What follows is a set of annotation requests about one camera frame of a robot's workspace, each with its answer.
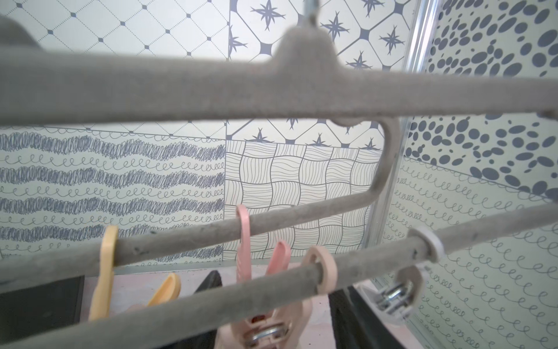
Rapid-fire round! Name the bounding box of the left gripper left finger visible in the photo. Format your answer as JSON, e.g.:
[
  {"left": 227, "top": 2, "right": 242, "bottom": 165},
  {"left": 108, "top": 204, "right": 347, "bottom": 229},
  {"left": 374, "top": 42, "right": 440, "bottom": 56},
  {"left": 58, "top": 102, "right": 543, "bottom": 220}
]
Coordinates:
[{"left": 160, "top": 269, "right": 223, "bottom": 349}]

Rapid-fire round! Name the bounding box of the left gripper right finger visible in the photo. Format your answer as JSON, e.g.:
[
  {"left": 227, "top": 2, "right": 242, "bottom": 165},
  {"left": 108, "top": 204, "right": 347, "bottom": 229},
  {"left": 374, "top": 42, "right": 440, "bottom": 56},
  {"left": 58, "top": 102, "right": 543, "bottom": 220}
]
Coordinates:
[{"left": 328, "top": 286, "right": 404, "bottom": 349}]

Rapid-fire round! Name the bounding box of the grey clothes peg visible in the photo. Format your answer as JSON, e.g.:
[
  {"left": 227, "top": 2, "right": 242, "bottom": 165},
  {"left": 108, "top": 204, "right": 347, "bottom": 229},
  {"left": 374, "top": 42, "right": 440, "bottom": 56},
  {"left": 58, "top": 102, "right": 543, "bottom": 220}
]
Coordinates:
[{"left": 355, "top": 227, "right": 446, "bottom": 326}]

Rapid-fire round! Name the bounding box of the orange clothes peg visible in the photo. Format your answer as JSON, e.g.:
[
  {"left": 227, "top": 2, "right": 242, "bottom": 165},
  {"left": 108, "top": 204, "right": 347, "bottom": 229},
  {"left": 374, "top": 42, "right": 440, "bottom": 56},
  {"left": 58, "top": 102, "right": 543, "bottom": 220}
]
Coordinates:
[{"left": 88, "top": 225, "right": 182, "bottom": 321}]

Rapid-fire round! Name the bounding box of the grey clip hanger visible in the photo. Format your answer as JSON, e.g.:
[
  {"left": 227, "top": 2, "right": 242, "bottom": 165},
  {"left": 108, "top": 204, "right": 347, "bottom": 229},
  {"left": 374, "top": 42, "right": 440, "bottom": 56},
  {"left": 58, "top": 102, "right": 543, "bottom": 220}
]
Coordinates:
[{"left": 1, "top": 17, "right": 557, "bottom": 348}]

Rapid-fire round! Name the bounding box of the pink clothes peg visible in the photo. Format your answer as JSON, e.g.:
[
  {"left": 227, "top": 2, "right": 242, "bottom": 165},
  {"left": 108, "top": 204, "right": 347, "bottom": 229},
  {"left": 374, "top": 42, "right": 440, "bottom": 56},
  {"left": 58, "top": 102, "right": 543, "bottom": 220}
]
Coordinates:
[{"left": 236, "top": 204, "right": 291, "bottom": 283}]

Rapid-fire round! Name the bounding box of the black flat pad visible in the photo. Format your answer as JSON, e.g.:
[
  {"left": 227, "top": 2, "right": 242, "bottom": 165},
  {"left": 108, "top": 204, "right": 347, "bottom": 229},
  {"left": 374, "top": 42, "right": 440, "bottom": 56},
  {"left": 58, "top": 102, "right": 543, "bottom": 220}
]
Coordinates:
[{"left": 0, "top": 276, "right": 84, "bottom": 345}]

